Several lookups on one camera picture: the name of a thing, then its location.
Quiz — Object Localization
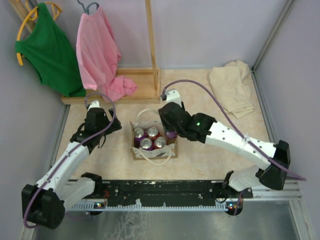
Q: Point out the purple can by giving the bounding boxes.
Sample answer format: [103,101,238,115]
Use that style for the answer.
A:
[165,131,178,139]
[139,137,154,151]
[133,127,146,148]

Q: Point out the red can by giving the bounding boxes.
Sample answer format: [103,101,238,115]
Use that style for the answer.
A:
[153,136,167,149]
[146,126,161,140]

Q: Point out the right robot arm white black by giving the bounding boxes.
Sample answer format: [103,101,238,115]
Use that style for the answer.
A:
[158,102,291,198]

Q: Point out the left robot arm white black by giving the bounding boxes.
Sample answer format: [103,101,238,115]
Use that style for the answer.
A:
[21,106,122,229]

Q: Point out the wooden clothes rack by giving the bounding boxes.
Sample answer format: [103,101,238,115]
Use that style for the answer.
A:
[9,0,161,104]

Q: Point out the pink t-shirt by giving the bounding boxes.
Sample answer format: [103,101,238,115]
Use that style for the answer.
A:
[76,6,138,102]

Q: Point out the beige folded cloth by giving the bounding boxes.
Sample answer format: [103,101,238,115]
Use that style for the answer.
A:
[208,60,255,119]

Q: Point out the green tank top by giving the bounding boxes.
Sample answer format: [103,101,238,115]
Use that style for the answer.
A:
[15,2,86,97]

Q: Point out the grey blue hanger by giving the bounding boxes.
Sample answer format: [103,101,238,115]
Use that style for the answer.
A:
[76,0,100,15]

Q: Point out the yellow hanger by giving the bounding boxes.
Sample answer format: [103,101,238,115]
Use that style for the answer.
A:
[16,0,63,66]

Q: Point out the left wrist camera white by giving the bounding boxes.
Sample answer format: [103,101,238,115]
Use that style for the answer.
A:
[87,100,101,111]

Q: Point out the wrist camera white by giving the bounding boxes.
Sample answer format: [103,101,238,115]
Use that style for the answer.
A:
[163,89,182,107]
[87,100,101,111]

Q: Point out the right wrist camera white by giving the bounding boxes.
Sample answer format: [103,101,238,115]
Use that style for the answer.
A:
[163,89,182,107]

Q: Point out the canvas bag with white handles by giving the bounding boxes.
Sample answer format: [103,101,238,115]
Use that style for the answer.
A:
[129,108,178,166]

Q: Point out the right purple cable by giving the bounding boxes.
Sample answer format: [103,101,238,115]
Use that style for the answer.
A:
[161,79,307,182]

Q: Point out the purple cable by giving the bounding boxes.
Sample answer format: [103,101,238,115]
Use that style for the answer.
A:
[22,91,117,229]
[161,79,307,182]

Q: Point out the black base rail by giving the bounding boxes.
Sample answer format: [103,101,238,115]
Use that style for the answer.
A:
[93,180,240,207]

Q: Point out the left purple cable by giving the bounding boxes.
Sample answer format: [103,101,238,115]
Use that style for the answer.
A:
[22,91,117,229]

